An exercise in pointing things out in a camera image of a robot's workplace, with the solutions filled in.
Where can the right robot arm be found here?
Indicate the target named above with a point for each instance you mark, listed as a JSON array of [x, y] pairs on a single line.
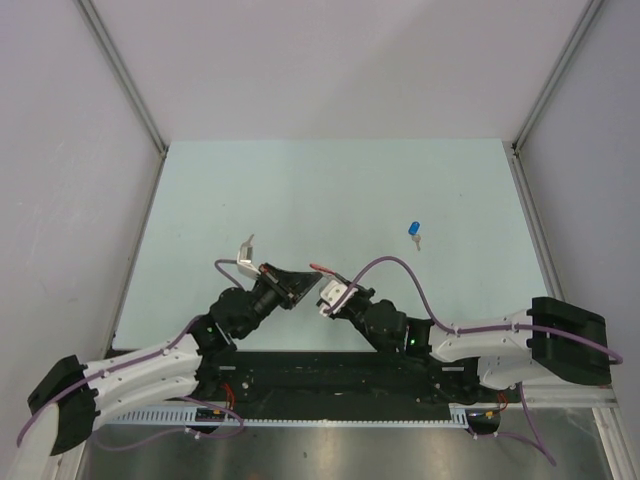
[[551, 338]]

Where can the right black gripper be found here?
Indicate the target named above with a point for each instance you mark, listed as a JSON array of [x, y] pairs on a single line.
[[362, 292]]

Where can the white cable duct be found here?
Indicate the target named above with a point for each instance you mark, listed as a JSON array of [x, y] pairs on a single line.
[[190, 415]]

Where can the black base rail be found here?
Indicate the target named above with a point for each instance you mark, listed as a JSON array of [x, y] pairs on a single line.
[[349, 386]]

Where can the key with blue cap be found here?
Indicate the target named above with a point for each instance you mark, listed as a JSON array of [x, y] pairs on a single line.
[[414, 233]]

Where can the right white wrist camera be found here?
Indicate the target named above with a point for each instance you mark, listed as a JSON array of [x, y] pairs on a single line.
[[333, 296]]

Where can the red handled metal key holder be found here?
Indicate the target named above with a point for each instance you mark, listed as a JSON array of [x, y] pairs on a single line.
[[320, 270]]

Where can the right aluminium corner post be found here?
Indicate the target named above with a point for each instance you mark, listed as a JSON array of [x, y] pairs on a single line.
[[568, 52]]

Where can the left aluminium corner post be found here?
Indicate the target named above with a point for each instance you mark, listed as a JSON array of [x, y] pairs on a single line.
[[117, 65]]

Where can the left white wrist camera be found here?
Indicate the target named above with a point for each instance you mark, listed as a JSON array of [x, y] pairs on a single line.
[[244, 259]]

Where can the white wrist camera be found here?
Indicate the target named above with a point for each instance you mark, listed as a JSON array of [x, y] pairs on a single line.
[[333, 296], [244, 259]]

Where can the aluminium corner post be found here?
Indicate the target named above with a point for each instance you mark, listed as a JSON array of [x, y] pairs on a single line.
[[117, 65], [568, 52]]

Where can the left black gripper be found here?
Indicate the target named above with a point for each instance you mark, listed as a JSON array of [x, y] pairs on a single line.
[[289, 286]]

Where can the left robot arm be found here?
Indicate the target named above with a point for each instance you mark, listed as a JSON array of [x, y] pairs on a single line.
[[87, 395]]

